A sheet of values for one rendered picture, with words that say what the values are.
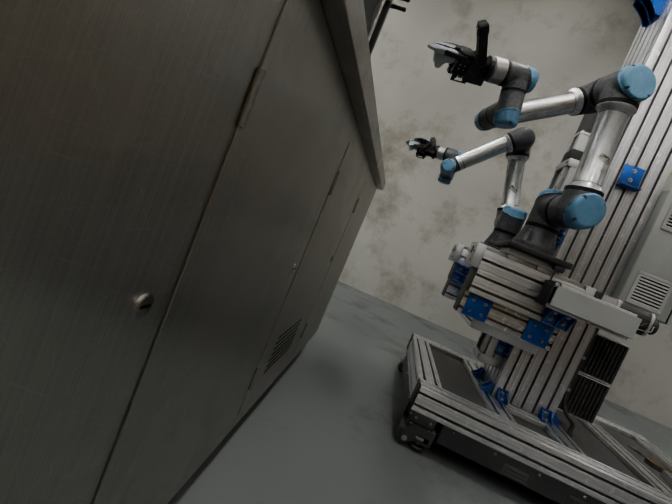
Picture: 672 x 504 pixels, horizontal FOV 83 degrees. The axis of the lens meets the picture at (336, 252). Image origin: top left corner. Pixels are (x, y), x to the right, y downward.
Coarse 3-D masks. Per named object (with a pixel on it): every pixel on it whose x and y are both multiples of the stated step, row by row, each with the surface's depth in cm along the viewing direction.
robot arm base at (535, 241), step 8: (528, 224) 140; (536, 224) 137; (520, 232) 141; (528, 232) 139; (536, 232) 136; (544, 232) 136; (552, 232) 136; (520, 240) 139; (528, 240) 137; (536, 240) 135; (544, 240) 135; (552, 240) 136; (536, 248) 135; (544, 248) 134; (552, 248) 137
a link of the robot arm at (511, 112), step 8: (504, 88) 120; (512, 88) 118; (520, 88) 118; (504, 96) 119; (512, 96) 118; (520, 96) 118; (496, 104) 123; (504, 104) 119; (512, 104) 118; (520, 104) 119; (488, 112) 127; (496, 112) 121; (504, 112) 119; (512, 112) 118; (520, 112) 119; (488, 120) 129; (496, 120) 121; (504, 120) 119; (512, 120) 119; (504, 128) 125
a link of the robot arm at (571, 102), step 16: (544, 96) 134; (560, 96) 132; (576, 96) 132; (480, 112) 134; (528, 112) 132; (544, 112) 132; (560, 112) 134; (576, 112) 135; (592, 112) 134; (480, 128) 137
